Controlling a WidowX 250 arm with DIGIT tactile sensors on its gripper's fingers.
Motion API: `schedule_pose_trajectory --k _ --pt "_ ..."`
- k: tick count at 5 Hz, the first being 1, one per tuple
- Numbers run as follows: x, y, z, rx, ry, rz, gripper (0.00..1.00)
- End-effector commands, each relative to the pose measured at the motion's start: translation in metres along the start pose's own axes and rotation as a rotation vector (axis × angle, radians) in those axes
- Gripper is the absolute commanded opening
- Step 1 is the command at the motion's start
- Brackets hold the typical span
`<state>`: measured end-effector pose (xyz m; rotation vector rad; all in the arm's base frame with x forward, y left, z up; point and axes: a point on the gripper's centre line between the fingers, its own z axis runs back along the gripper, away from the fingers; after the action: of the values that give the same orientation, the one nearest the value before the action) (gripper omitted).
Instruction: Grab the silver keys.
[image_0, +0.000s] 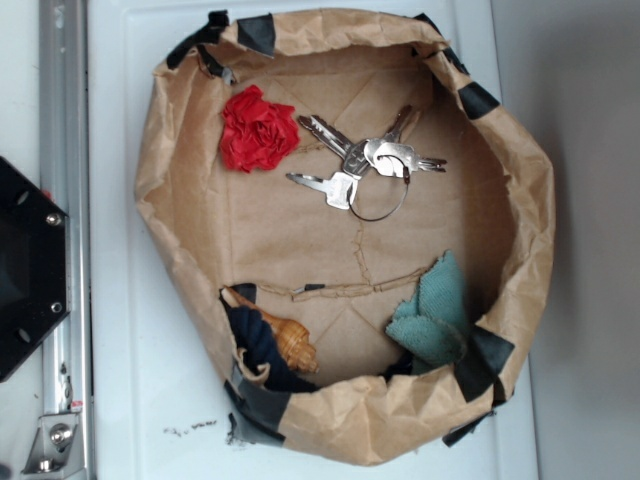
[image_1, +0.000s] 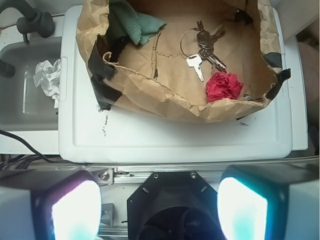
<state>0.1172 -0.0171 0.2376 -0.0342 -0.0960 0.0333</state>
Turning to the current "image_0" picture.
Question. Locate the aluminium extrusion rail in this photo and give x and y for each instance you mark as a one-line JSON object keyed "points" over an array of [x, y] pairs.
{"points": [[64, 172]]}

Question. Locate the silver key bunch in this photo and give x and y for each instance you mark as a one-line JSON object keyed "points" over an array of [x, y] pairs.
{"points": [[386, 155]]}

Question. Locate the brown spiral seashell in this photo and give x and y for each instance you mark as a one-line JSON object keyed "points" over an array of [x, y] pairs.
{"points": [[292, 337]]}

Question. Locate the brown paper bag bin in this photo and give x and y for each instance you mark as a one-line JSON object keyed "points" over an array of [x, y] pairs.
{"points": [[339, 276]]}

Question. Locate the teal microfiber cloth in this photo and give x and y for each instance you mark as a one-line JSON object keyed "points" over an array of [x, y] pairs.
{"points": [[433, 325]]}

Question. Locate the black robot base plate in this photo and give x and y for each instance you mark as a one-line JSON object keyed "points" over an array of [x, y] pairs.
{"points": [[34, 293]]}

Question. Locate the silver corner bracket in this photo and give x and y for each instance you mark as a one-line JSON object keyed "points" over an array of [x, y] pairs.
{"points": [[56, 452]]}

